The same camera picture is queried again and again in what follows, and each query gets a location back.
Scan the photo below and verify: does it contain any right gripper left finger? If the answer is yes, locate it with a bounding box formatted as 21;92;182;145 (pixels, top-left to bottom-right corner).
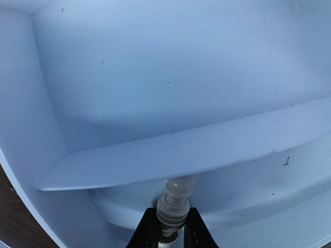
126;208;159;248

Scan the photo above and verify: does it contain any white plastic tray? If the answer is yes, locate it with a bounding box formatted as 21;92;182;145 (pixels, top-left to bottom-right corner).
1;1;330;247

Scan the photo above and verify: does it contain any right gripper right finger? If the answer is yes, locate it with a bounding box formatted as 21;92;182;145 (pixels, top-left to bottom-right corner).
183;207;219;248

